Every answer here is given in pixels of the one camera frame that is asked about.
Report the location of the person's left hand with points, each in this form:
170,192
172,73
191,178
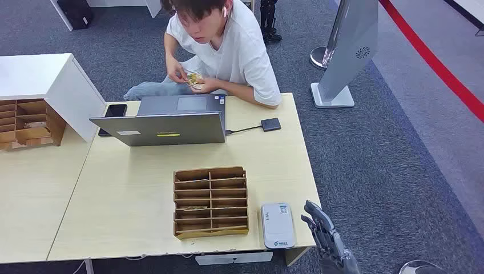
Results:
208,86

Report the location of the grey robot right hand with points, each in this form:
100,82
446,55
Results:
329,242

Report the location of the person's right hand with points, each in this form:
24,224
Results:
174,73

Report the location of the stack of cards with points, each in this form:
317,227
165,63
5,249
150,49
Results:
194,78

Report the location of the person's right forearm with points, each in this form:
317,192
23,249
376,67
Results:
171,49

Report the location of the person's left forearm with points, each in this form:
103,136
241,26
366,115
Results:
242,92

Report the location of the person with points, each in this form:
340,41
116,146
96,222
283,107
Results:
234,49

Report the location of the white card reader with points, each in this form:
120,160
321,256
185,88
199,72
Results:
277,227

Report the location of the wooden slotted card holder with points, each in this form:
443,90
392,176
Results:
210,196

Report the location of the wooden card holder in cabinet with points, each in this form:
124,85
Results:
34,134

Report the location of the grey laptop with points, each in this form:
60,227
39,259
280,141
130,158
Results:
170,128

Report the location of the white desk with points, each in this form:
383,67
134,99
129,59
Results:
153,8

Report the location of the black smartphone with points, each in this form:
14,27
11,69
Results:
115,110

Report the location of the small black square device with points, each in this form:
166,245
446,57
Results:
270,124

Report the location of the black robot legs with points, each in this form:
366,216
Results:
268,19

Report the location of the clear dome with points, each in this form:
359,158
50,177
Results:
419,267

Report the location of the black box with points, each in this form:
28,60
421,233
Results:
75,13

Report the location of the white cabinet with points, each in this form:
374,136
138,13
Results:
38,73

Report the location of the grey kiosk stand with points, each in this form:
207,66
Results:
348,56

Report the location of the red barrier belt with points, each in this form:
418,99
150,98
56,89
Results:
435,64

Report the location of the white table leg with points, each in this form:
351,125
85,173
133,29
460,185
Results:
89,266

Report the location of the white table with black edge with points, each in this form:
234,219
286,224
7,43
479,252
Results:
474,9

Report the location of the white bracket under table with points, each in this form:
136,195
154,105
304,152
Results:
234,258

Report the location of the chrome stanchion post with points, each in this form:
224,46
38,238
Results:
317,57

